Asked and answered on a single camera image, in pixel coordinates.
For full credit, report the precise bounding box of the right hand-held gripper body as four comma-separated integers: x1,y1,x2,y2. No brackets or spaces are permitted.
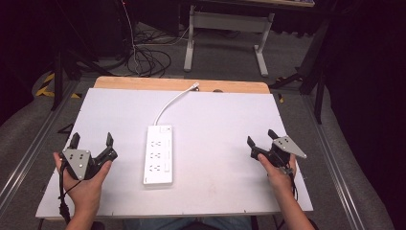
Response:
250,135,308,169

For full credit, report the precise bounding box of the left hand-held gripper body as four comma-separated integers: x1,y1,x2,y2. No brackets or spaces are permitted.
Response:
60,147,119,181

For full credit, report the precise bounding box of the white power strip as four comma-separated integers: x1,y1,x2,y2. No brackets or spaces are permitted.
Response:
143,125,174,186

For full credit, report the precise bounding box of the person's right hand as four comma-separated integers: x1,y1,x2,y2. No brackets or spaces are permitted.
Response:
257,153,298,194

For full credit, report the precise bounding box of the person's left hand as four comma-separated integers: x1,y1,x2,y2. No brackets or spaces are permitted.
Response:
53,151,113,219

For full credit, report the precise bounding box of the white board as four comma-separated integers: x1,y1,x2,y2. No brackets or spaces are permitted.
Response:
35,87,314,219

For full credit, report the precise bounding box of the yellow and black floor tape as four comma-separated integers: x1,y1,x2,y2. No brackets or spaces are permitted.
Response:
34,72,81,100

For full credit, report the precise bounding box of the black metal stand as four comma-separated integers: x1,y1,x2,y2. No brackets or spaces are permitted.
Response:
268,17,331,125
49,0,113,112

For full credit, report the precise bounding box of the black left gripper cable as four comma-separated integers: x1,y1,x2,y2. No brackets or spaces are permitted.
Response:
57,162,81,224

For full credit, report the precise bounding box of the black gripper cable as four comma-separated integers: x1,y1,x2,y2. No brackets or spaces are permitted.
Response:
280,166,300,203
57,162,81,224

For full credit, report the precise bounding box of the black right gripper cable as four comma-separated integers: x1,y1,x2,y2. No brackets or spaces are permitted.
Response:
280,166,300,203

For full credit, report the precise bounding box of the metal floor rail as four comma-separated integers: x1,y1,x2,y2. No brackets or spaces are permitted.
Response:
0,80,81,207
302,95,363,230

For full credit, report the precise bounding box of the white power strip cable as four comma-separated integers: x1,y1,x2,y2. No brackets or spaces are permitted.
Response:
153,81,201,127

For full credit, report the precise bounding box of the tangle of floor cables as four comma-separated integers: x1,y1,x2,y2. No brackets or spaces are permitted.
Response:
120,0,190,79

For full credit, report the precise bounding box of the white metal desk frame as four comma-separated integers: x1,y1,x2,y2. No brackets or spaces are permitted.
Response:
183,4,276,78

